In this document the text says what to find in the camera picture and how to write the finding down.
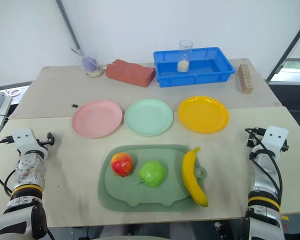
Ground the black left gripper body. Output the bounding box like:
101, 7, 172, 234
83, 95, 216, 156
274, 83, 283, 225
38, 131, 57, 149

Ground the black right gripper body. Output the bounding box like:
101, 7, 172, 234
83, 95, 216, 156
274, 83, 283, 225
244, 127, 265, 151

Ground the pink plastic plate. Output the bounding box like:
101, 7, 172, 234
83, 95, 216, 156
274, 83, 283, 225
71, 100, 124, 139

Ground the yellow plastic plate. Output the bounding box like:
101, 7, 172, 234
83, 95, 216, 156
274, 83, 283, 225
177, 95, 230, 134

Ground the mint green plastic plate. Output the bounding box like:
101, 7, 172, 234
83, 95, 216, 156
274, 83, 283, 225
124, 98, 175, 137

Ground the wooden block with holes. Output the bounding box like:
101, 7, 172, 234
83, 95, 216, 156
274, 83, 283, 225
236, 63, 254, 95

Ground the yellow banana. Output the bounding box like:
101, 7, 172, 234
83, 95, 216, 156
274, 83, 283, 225
181, 146, 209, 208

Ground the red apple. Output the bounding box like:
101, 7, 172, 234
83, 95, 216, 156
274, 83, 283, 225
110, 151, 135, 178

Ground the clear beaker with purple scoop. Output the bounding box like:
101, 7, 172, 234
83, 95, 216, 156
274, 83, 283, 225
70, 48, 105, 78

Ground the blue plastic bin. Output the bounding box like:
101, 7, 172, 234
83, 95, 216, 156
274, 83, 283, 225
153, 46, 236, 89

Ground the black tent pole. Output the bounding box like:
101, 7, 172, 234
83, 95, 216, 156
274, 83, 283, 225
265, 16, 300, 81

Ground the red brick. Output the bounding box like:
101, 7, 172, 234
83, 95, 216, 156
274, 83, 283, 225
105, 59, 156, 88

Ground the green apple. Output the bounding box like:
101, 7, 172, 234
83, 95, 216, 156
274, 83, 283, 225
138, 160, 167, 189

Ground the tall clear glass beaker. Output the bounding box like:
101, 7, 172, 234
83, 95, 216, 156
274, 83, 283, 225
177, 39, 193, 73

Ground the green cutting board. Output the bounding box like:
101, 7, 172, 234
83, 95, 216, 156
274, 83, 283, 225
97, 144, 208, 213

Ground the grey metal pole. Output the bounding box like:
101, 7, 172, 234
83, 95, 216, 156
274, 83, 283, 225
55, 0, 84, 56

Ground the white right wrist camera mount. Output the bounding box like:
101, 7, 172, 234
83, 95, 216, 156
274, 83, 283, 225
249, 125, 290, 161

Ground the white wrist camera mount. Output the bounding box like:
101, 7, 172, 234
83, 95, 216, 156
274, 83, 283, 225
249, 125, 290, 161
11, 127, 49, 161

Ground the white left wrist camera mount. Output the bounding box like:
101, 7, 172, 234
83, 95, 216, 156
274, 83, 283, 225
11, 127, 49, 161

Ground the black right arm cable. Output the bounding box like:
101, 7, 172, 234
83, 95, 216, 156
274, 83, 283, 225
248, 149, 283, 211

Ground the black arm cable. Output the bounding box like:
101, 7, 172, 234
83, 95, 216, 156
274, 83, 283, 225
0, 135, 16, 198
248, 149, 283, 211

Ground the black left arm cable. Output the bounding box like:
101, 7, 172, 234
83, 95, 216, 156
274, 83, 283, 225
0, 135, 16, 198

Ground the white cable loop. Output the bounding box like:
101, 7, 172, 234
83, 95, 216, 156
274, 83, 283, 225
4, 88, 22, 97

